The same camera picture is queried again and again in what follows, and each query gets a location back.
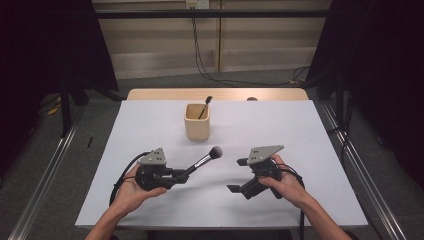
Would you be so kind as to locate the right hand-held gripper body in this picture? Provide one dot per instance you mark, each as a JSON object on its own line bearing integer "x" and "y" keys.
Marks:
{"x": 263, "y": 166}

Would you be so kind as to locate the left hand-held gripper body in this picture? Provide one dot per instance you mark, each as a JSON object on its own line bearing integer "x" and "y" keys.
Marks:
{"x": 151, "y": 173}

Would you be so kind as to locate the black makeup brush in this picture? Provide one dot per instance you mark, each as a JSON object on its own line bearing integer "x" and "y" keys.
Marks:
{"x": 203, "y": 161}

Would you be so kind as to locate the beige square cup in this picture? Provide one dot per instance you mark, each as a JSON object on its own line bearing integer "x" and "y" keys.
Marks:
{"x": 197, "y": 128}

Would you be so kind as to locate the small black comb brush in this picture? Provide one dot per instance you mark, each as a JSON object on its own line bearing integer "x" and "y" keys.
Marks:
{"x": 204, "y": 110}

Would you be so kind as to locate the person's left hand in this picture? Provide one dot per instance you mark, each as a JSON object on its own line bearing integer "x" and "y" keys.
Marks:
{"x": 131, "y": 191}

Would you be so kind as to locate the person's right hand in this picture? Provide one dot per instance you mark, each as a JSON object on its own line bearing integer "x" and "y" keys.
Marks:
{"x": 290, "y": 186}

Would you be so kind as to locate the white table cover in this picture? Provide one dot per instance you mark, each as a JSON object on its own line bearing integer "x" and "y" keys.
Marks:
{"x": 216, "y": 206}

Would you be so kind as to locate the dark table grommet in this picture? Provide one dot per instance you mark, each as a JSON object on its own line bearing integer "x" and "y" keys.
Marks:
{"x": 252, "y": 98}

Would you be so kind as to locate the small black floor piece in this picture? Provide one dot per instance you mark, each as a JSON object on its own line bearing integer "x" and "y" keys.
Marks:
{"x": 90, "y": 142}

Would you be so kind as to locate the wooden table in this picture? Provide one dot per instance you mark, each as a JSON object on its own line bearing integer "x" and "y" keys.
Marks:
{"x": 160, "y": 94}

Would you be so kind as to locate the black metal stand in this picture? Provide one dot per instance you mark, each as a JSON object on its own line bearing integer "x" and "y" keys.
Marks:
{"x": 65, "y": 110}
{"x": 340, "y": 100}

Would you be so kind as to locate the yellow floor piece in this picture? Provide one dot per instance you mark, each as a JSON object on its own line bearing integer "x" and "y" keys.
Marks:
{"x": 54, "y": 110}

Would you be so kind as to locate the black horizontal bar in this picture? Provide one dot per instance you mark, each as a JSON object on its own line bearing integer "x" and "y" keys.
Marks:
{"x": 213, "y": 13}

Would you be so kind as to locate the black curtain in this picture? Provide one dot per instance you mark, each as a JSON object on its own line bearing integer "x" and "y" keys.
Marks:
{"x": 383, "y": 66}
{"x": 50, "y": 60}

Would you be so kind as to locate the metal floor rail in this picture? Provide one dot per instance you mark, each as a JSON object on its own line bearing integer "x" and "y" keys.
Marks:
{"x": 46, "y": 180}
{"x": 363, "y": 166}

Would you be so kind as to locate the white wall socket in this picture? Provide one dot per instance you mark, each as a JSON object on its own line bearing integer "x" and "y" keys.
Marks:
{"x": 197, "y": 4}

